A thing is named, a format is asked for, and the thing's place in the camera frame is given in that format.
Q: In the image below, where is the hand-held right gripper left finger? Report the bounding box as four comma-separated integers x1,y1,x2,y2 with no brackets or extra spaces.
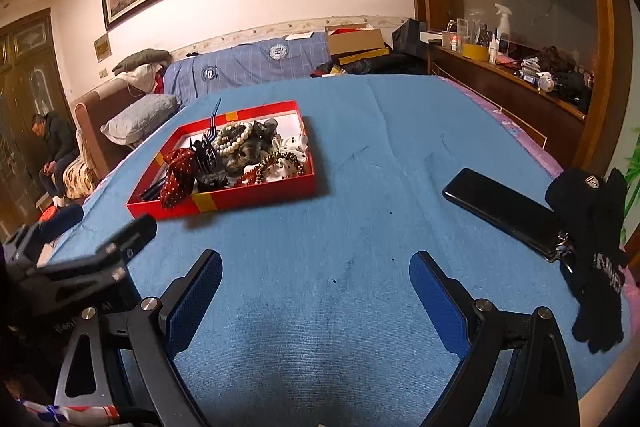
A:
52,248,224,427

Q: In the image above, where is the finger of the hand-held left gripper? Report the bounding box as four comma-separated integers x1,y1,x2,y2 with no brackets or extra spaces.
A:
39,204,85,244
95,214,158,264

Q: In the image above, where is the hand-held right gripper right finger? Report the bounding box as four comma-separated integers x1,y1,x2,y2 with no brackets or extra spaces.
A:
409,250,581,427

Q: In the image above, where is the red dotted hair bow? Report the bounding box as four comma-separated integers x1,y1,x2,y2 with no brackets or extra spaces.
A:
159,148,197,210

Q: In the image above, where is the black hair claw clip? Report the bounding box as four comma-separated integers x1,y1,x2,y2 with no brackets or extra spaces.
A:
188,134,229,194

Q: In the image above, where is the red gift box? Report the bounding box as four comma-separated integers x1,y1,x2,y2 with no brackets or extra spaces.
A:
126,99,317,221

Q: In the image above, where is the grey fuzzy scrunchie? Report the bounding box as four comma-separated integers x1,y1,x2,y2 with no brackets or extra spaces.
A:
225,139,264,173

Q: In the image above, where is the patterned sofa blanket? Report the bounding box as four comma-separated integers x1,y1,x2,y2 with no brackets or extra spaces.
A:
62,154,102,200

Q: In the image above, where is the black thin hair clip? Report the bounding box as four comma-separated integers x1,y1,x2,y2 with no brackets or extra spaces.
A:
135,172,174,204

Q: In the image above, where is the black smartphone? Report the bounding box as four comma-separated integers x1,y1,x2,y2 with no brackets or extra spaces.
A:
442,168,567,259

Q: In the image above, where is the brown sofa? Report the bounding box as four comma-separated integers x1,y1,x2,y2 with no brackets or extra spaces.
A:
70,81,132,200

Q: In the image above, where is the blue blanket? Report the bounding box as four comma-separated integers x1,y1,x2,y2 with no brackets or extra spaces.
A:
44,74,627,427

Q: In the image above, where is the grey pillow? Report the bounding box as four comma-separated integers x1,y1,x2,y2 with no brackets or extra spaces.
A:
101,94,181,147

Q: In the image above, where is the striped red white blue cloth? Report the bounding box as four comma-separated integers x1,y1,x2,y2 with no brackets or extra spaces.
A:
14,399,122,427

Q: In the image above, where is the white garment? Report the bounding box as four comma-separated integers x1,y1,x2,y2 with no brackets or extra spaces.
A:
117,62,167,94

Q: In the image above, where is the black knit glove with lettering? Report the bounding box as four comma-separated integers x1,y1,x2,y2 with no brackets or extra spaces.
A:
569,169,632,356

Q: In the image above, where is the dark satin scrunchie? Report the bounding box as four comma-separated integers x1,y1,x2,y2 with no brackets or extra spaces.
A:
249,118,280,143

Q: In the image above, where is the white dotted scrunchie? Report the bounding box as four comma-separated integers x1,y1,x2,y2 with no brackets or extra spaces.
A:
264,134,311,183

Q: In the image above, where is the olive folded garment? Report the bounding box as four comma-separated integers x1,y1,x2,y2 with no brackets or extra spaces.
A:
112,49,172,76

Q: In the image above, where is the blue plaid quilt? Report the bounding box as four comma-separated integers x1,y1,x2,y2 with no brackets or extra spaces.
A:
164,32,334,101

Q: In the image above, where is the wooden dresser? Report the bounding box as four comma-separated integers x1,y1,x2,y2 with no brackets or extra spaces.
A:
429,44,589,154

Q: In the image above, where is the black clothing pile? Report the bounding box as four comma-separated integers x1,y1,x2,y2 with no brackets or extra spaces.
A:
312,54,432,78

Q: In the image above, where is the dresser clutter of small bottles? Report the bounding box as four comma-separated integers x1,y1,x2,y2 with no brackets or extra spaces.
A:
514,46,597,108

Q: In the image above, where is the flat yellow box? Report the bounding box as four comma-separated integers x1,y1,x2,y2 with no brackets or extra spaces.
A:
332,48,391,68

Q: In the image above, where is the black bag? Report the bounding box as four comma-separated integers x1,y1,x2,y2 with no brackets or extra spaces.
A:
391,19,429,58

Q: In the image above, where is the clear plastic jug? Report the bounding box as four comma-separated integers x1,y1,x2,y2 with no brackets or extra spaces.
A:
447,17,476,53

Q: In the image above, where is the open cardboard box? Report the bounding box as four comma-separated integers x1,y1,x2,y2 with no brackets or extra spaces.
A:
324,25,385,57

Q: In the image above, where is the white spray bottle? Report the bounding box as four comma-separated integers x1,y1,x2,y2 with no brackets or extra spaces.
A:
493,3,514,54

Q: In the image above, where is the wooden framed mirror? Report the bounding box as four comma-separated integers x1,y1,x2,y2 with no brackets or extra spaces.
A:
403,0,630,178

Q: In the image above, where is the pearl bead bracelet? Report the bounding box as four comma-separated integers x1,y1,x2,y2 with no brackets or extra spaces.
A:
214,121,254,158

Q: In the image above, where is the red bead bracelet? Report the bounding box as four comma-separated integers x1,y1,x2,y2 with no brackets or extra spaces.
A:
232,151,306,188

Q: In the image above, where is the yellow wall plaque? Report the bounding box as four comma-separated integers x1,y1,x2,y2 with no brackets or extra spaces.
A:
93,34,112,63

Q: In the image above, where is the green bamboo wall sticker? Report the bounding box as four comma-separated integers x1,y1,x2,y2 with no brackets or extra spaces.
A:
619,146,640,249

